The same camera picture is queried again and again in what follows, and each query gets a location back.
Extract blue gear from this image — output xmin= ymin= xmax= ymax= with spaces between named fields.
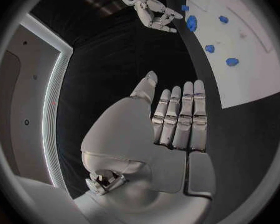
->
xmin=186 ymin=15 xmax=198 ymax=32

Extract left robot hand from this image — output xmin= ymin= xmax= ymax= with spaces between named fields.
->
xmin=73 ymin=70 xmax=217 ymax=224

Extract white task board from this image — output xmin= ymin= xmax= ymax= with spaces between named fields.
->
xmin=181 ymin=0 xmax=280 ymax=110

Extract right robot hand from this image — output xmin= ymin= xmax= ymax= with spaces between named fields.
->
xmin=134 ymin=0 xmax=184 ymax=34

